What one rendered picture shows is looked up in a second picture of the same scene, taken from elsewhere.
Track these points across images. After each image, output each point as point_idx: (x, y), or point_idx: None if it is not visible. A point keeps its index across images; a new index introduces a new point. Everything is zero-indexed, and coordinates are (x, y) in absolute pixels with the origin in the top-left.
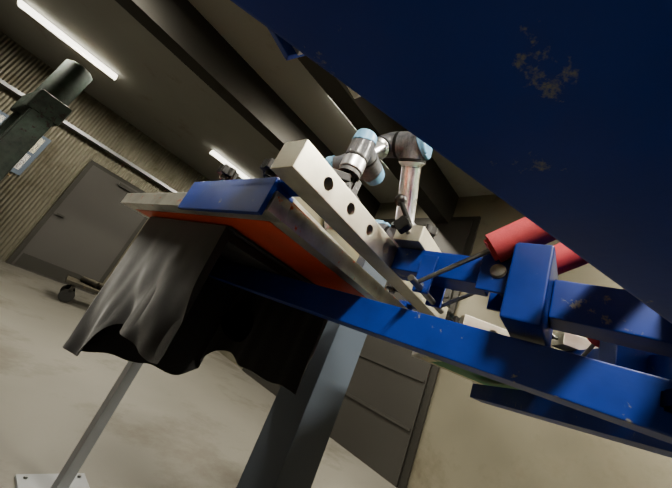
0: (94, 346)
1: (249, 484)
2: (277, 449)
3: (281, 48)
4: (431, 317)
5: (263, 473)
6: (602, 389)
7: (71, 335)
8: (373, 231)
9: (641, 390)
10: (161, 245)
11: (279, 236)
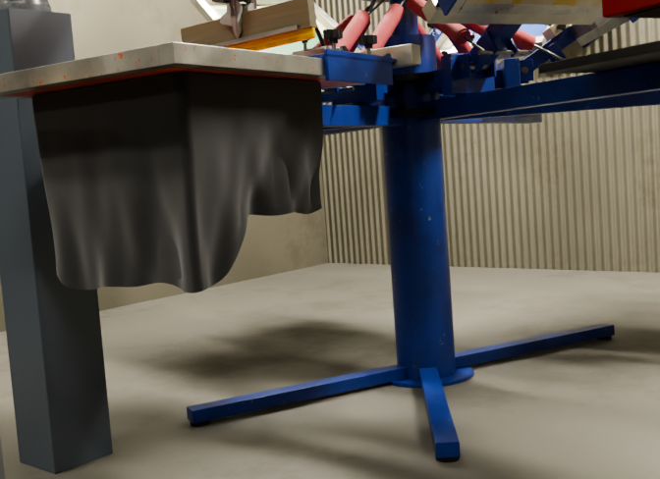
0: (178, 278)
1: (65, 361)
2: (81, 303)
3: (448, 12)
4: (344, 106)
5: (78, 337)
6: (382, 117)
7: (202, 272)
8: None
9: (387, 113)
10: (255, 115)
11: (344, 83)
